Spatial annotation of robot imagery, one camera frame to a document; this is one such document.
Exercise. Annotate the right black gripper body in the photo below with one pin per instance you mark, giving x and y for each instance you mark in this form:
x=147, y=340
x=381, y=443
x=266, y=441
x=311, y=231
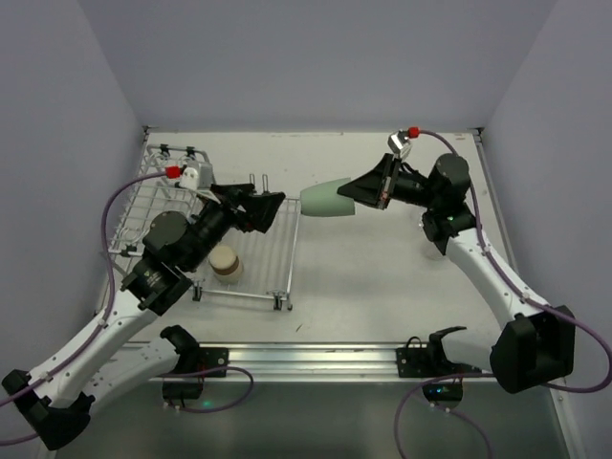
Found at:
x=387, y=182

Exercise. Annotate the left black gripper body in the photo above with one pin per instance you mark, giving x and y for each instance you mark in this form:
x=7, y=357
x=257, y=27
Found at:
x=240, y=210

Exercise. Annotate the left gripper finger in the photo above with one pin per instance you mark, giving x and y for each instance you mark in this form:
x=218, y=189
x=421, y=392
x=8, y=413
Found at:
x=234, y=192
x=260, y=211

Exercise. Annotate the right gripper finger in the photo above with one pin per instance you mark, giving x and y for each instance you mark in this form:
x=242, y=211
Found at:
x=366, y=196
x=379, y=174

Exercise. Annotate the light green cup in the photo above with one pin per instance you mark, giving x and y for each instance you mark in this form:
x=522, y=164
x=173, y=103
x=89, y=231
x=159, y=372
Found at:
x=322, y=200

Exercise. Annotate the white ceramic mug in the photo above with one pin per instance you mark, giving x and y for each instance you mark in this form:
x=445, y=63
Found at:
x=431, y=252

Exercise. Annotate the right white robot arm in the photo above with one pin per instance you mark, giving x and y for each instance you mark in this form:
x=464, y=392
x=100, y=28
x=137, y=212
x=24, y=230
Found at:
x=532, y=347

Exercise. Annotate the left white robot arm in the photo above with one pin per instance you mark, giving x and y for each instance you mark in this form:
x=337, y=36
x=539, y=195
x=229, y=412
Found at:
x=59, y=396

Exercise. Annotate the beige brown cup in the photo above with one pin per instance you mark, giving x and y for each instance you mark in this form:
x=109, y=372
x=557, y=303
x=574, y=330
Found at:
x=226, y=264

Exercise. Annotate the left black control box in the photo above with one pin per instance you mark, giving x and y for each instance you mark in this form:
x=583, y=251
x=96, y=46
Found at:
x=181, y=391

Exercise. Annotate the black control box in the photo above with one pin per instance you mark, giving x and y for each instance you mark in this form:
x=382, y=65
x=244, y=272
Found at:
x=181, y=391
x=445, y=394

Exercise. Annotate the right black control box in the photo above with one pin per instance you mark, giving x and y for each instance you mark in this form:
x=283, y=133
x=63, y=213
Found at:
x=445, y=394

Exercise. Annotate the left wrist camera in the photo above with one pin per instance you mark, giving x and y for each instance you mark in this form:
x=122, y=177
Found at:
x=192, y=176

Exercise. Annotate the silver wire dish rack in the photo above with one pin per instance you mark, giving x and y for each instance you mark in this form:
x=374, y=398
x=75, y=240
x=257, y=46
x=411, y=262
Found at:
x=268, y=258

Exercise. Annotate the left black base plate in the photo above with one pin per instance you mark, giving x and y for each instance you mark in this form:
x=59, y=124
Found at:
x=202, y=362

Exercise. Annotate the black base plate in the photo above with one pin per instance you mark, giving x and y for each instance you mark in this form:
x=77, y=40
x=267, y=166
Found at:
x=426, y=359
x=202, y=362

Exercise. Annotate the aluminium mounting rail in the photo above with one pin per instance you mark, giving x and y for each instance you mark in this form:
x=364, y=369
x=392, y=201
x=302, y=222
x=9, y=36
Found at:
x=315, y=362

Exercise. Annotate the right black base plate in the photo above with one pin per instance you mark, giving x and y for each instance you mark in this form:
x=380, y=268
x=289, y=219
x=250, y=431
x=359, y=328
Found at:
x=426, y=359

